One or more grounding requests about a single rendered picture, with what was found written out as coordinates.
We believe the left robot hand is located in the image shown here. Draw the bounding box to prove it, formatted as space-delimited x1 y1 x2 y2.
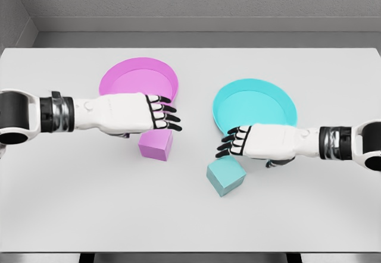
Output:
102 92 183 139

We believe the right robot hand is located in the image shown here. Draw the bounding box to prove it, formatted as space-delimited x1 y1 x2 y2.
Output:
215 123 290 169

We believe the pink round plate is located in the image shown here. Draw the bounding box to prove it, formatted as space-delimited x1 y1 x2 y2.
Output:
98 56 180 104

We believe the cyan round plate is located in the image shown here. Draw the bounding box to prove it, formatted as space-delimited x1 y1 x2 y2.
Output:
211 78 298 135

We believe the pink cube block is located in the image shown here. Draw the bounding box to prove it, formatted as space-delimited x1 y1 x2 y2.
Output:
138 129 174 162

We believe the cyan cube block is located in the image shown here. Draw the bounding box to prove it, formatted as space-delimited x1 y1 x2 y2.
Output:
206 155 248 198

